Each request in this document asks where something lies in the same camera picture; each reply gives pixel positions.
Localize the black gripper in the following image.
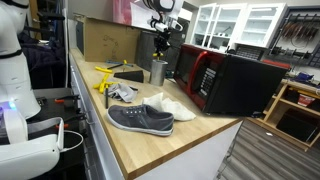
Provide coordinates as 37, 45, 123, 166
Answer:
153, 30, 172, 56

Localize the silver cylindrical tin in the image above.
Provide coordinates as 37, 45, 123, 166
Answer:
148, 59, 169, 87

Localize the blue object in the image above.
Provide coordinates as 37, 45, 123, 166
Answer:
295, 71, 315, 83

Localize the dark grey mesh panel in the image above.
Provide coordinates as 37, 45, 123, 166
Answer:
134, 30, 184, 72

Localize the black wedge hex key stand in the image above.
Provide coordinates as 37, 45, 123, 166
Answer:
113, 69, 145, 84

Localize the blue hand tool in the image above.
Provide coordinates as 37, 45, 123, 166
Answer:
105, 59, 134, 68

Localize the large cardboard box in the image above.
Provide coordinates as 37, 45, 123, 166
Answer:
75, 15, 142, 64

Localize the pink sheet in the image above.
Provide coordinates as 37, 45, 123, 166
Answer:
112, 0, 133, 26

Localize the grey cloth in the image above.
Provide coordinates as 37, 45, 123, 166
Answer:
107, 82, 138, 104

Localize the white cloth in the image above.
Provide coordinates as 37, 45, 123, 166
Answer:
142, 92, 197, 122

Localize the grey canvas sneaker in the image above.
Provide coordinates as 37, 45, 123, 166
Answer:
106, 104, 175, 137

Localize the red and black microwave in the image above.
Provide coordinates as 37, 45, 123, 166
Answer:
173, 43, 290, 118

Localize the black perforated tray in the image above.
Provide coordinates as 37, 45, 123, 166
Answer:
234, 44, 267, 62

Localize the white glass-door cabinet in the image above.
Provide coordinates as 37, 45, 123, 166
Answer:
190, 2, 288, 50

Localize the black clamp with orange tip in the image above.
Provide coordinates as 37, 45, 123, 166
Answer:
54, 94, 81, 104
54, 113, 88, 130

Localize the dark fabric chair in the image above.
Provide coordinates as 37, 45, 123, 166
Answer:
19, 29, 67, 89

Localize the wooden shelf unit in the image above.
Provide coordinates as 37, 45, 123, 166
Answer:
248, 78, 320, 153

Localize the red and white box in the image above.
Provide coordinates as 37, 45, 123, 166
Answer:
297, 93, 316, 108

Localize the black bin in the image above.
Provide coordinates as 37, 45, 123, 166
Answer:
275, 108, 319, 144

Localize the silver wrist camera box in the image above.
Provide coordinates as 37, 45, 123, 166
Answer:
149, 18, 170, 33

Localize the long yellow T-handle hex key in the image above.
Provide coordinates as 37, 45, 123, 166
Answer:
95, 63, 124, 74

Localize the thick yellow T-handle hex key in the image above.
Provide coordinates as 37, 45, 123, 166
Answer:
99, 73, 110, 94
93, 81, 110, 110

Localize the white headset cable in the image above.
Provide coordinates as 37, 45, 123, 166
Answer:
59, 129, 85, 153

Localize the black pegboard base plate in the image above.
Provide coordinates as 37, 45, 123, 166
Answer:
26, 96, 88, 180

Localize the black wall tool rack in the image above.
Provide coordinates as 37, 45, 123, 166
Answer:
268, 5, 320, 69

